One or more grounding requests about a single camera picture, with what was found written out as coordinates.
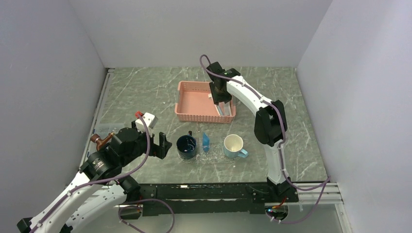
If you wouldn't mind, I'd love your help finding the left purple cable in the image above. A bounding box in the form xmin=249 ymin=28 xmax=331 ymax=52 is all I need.
xmin=29 ymin=116 xmax=152 ymax=233

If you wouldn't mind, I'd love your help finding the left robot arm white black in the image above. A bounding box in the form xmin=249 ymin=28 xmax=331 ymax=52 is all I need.
xmin=17 ymin=118 xmax=172 ymax=233

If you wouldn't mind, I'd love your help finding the pink perforated plastic basket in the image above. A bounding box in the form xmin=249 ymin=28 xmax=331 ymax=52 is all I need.
xmin=174 ymin=81 xmax=236 ymax=123

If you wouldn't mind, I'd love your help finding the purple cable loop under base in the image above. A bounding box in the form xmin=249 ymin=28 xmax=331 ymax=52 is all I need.
xmin=118 ymin=199 xmax=176 ymax=233

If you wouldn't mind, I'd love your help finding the white toothbrush at basket side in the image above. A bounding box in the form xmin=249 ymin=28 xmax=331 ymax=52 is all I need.
xmin=227 ymin=101 xmax=233 ymax=116

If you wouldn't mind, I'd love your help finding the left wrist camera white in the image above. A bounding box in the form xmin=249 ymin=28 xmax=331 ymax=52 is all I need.
xmin=134 ymin=111 xmax=158 ymax=135

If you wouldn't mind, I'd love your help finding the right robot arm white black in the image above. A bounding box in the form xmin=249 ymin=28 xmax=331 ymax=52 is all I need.
xmin=204 ymin=62 xmax=299 ymax=202

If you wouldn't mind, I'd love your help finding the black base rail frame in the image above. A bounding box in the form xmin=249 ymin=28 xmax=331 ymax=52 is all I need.
xmin=124 ymin=182 xmax=289 ymax=216

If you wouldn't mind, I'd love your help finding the purple cable under right base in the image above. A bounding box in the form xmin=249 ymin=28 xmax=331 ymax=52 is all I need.
xmin=266 ymin=189 xmax=323 ymax=225

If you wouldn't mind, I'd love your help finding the copper brass fitting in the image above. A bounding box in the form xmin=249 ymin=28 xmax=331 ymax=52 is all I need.
xmin=90 ymin=132 xmax=115 ymax=151

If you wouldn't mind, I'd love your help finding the dark blue mug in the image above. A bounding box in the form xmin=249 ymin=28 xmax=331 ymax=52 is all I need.
xmin=176 ymin=131 xmax=197 ymax=160

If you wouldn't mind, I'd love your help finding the clear textured oval tray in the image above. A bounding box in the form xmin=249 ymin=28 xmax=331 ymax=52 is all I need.
xmin=178 ymin=142 xmax=239 ymax=165

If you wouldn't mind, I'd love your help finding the light blue white mug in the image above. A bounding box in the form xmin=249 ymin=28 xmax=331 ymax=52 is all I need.
xmin=223 ymin=134 xmax=249 ymax=158

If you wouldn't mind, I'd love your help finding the blue toothpaste tube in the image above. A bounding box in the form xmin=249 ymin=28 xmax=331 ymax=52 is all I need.
xmin=202 ymin=132 xmax=210 ymax=153

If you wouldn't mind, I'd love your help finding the clear acrylic toothbrush holder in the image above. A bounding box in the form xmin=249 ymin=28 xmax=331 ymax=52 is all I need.
xmin=196 ymin=143 xmax=226 ymax=164

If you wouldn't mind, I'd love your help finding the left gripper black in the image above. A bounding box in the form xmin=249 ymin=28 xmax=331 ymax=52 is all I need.
xmin=121 ymin=120 xmax=172 ymax=166

